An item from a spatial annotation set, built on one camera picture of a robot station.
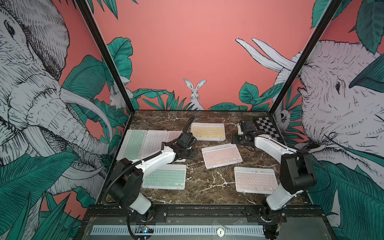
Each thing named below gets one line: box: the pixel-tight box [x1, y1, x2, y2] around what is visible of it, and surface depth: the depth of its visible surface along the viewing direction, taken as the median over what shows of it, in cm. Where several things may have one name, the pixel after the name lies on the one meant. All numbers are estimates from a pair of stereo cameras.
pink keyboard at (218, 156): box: [201, 143, 243, 170], surface depth 97 cm
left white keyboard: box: [139, 130, 168, 159], surface depth 106 cm
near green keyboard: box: [142, 164, 187, 190], surface depth 87 cm
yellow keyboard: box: [190, 122, 226, 142], surface depth 108 cm
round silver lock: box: [216, 227, 225, 238], surface depth 71 cm
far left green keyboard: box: [116, 129, 148, 162], surface depth 103 cm
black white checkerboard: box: [255, 116, 283, 142], surface depth 109 cm
